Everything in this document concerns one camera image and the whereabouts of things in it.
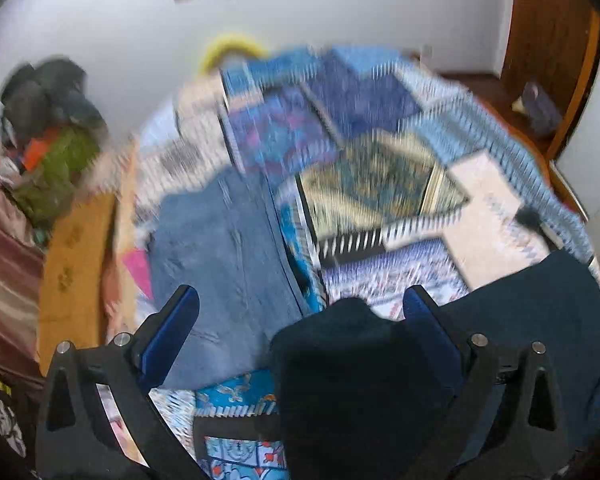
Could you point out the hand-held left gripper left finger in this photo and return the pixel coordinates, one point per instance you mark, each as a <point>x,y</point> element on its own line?
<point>172,330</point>

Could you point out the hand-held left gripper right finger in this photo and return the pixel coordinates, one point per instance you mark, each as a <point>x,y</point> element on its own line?
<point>430,332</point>

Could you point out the dark navy pants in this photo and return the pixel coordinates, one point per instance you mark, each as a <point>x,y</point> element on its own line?
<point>355,385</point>

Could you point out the blue denim jeans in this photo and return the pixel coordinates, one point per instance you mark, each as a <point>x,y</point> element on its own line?
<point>220,270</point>

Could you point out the wooden lap desk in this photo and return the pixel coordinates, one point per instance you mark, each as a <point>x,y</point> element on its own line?
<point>75,260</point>

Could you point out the patchwork quilt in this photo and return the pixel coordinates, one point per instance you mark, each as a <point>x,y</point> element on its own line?
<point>370,185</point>

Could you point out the striped pink curtain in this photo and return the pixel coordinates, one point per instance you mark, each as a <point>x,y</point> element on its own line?
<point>5,260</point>

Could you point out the person's black printed shirt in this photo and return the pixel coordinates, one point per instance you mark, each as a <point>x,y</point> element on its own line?
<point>2,420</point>

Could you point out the green storage bag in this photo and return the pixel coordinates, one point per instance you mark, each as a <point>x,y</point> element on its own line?
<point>60,170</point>

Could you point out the grey bag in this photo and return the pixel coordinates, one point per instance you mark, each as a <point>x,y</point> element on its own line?
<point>540,107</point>

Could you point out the dark jacket pile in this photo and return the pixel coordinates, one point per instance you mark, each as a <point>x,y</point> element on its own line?
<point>50,90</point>

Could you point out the yellow foam tube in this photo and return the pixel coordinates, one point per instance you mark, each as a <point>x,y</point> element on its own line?
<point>227,45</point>

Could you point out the wooden door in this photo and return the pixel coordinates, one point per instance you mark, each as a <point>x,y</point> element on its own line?
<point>550,25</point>

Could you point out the white wall socket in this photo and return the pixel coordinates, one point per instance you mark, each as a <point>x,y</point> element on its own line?
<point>426,51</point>

